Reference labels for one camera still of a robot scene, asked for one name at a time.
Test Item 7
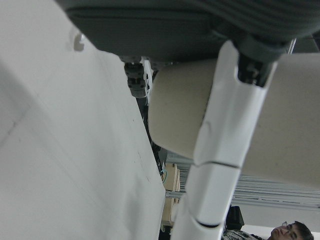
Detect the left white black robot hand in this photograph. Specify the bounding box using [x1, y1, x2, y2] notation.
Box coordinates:
[56, 0, 320, 240]

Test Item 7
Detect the beige smooth paper cup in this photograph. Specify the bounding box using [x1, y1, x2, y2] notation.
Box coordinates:
[147, 52, 320, 189]

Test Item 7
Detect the person with glasses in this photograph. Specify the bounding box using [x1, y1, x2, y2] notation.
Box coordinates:
[223, 219, 315, 240]

